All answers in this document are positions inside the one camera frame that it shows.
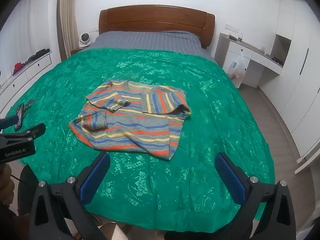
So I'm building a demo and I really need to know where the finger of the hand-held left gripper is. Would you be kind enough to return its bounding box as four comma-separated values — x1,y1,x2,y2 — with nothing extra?
15,123,47,142

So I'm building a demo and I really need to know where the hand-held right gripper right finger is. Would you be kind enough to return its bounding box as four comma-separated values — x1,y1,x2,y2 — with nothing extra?
214,152,297,240

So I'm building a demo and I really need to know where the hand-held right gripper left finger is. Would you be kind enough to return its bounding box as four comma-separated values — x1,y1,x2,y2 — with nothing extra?
29,151,111,240

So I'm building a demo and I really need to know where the striped knit sweater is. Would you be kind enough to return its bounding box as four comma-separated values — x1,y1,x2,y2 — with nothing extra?
69,79,192,161

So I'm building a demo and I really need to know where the dark clothes pile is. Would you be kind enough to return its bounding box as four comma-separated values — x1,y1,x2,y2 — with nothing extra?
27,48,51,62

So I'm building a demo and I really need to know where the person's left hand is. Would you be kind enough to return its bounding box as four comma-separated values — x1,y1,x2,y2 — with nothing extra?
0,164,15,207

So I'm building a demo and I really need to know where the dark smartphone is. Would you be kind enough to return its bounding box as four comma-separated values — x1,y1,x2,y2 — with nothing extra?
14,103,25,132

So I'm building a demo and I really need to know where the blue phone holder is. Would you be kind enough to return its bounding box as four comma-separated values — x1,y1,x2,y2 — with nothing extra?
0,116,22,131

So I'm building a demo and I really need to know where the white drawer cabinet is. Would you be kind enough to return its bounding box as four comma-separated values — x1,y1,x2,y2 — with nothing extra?
0,50,53,117

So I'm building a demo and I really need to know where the red cloth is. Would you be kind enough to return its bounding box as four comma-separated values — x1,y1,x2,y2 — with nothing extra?
12,62,26,74

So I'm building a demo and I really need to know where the green floral bedspread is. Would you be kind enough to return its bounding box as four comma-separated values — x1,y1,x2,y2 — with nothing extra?
0,48,275,232

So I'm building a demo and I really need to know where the small white fan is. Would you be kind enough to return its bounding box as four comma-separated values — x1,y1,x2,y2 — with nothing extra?
78,32,92,48

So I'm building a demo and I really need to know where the white plastic bag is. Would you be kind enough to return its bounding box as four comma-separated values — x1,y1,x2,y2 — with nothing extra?
226,50,246,79

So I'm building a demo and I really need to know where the white wardrobe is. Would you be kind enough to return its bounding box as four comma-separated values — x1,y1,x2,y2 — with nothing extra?
257,0,320,174

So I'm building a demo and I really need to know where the beige curtain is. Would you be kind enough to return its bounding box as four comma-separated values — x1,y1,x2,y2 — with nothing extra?
57,0,81,61

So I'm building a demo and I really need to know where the white desk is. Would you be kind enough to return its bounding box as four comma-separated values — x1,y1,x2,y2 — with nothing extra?
214,32,284,89

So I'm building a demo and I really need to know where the grey pillow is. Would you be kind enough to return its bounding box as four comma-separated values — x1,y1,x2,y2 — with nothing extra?
88,31,217,62

